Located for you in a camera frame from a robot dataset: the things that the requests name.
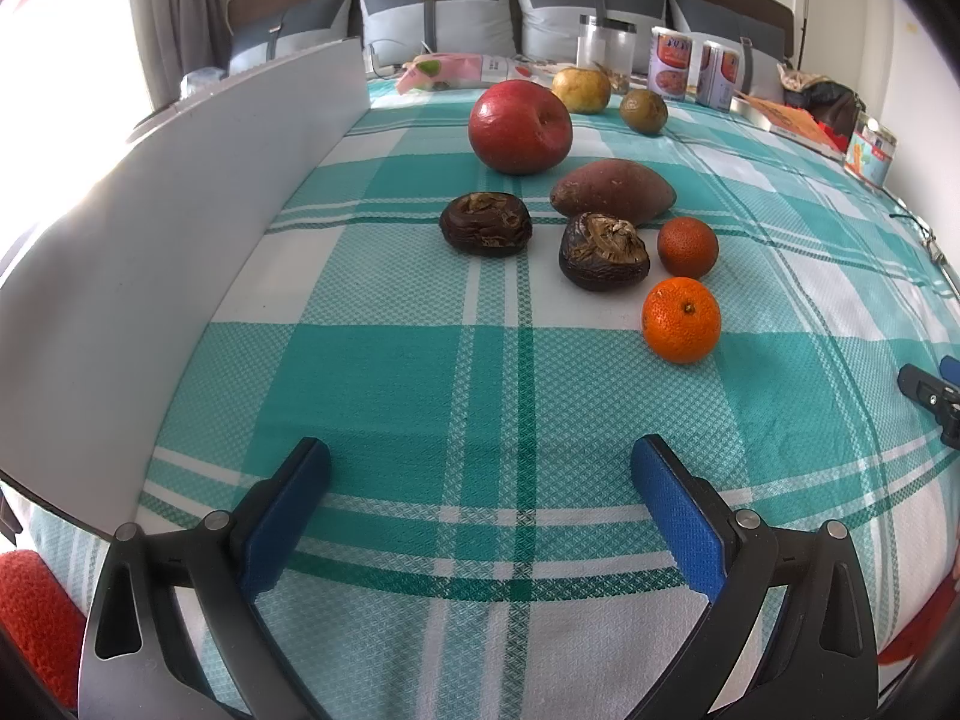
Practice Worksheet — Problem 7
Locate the grey curtain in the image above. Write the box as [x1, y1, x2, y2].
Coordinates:
[124, 0, 235, 115]

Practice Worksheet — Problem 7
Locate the dark orange tangerine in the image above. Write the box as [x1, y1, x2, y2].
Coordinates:
[658, 217, 720, 278]

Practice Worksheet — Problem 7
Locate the grey two-tone pillow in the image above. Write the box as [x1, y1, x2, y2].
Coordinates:
[228, 0, 355, 77]
[510, 0, 673, 65]
[354, 0, 520, 67]
[666, 0, 788, 62]

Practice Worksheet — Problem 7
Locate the clear plastic pack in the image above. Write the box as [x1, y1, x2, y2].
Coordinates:
[178, 66, 229, 100]

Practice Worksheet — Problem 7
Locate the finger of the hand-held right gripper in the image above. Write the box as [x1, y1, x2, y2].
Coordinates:
[898, 357, 960, 451]

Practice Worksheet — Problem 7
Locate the clear glass jar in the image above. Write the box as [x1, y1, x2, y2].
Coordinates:
[576, 14, 637, 92]

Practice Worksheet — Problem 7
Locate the pink printed packet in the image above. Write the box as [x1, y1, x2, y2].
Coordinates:
[395, 51, 520, 95]

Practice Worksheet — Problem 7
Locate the red apple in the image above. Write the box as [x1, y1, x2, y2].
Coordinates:
[469, 79, 574, 176]

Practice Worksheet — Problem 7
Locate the reddish sweet potato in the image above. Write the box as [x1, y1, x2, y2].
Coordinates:
[549, 159, 677, 228]

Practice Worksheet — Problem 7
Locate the black cable with metal clip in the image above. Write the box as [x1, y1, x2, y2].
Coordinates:
[889, 210, 952, 267]

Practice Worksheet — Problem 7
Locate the dark wrinkled fruit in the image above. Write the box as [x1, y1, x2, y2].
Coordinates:
[558, 211, 651, 292]
[439, 193, 533, 257]

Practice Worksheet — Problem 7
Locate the orange cover book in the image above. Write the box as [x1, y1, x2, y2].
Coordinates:
[731, 90, 848, 160]

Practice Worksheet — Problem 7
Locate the yellow pear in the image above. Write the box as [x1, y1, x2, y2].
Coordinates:
[553, 67, 612, 116]

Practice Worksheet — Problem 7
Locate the white board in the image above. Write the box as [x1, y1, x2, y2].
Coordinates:
[0, 36, 370, 541]

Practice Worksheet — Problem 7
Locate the green-brown round fruit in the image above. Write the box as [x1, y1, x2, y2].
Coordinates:
[620, 88, 669, 137]

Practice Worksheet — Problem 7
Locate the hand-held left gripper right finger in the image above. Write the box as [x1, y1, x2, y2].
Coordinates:
[630, 433, 880, 720]

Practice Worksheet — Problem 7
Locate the large red label can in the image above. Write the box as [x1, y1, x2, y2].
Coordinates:
[647, 26, 700, 101]

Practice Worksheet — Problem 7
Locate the colourful printed tin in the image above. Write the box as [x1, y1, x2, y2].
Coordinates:
[845, 111, 899, 188]

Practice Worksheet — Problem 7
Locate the red fuzzy cloth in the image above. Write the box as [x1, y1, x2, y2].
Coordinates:
[0, 549, 89, 710]
[876, 559, 960, 665]

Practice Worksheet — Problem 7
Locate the bright orange tangerine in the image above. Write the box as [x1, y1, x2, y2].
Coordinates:
[642, 277, 722, 365]

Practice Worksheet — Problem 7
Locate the teal plaid blanket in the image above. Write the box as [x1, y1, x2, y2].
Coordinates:
[30, 75, 960, 720]

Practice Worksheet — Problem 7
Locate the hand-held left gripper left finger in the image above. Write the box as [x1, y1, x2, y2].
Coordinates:
[77, 436, 333, 720]

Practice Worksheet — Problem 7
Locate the dark bag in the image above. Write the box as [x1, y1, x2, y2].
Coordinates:
[780, 64, 865, 137]

